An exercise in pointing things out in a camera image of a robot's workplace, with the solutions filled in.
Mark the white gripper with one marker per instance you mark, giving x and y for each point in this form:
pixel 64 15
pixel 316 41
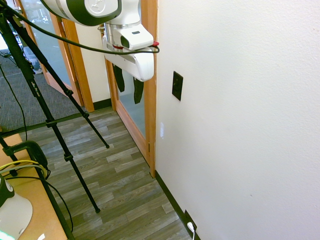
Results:
pixel 140 63

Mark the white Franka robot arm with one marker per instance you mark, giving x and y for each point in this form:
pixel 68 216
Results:
pixel 95 10

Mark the short black baseboard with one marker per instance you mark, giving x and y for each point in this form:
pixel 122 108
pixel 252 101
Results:
pixel 102 103

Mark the frosted glass door panel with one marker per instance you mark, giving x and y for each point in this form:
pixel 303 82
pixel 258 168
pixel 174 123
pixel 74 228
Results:
pixel 136 117

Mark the large frosted glass pane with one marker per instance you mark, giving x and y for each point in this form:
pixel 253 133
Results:
pixel 47 25

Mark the black table clamp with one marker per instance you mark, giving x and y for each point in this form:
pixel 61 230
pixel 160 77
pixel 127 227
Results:
pixel 37 151

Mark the black baseboard strip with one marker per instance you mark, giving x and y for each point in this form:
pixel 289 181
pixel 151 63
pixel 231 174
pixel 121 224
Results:
pixel 172 197

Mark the white power plug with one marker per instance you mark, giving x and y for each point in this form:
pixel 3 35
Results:
pixel 190 226

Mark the orange wooden door frame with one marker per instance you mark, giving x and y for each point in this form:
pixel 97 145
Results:
pixel 151 112

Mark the white grey wrist camera box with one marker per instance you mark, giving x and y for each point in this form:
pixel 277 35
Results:
pixel 137 37

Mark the dark light switch plate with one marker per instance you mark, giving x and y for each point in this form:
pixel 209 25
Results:
pixel 177 86

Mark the orange wooden window frame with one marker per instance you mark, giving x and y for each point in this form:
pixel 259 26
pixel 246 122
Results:
pixel 80 72

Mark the small white wall sticker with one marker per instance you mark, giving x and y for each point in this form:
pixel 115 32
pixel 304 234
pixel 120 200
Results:
pixel 162 130

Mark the black camera tripod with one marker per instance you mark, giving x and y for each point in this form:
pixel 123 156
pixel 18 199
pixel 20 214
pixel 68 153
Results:
pixel 35 88

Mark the black wall outlet with plug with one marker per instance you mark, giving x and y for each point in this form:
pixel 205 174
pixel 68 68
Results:
pixel 190 218

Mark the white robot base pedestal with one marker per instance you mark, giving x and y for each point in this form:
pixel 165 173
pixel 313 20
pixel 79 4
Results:
pixel 15 210

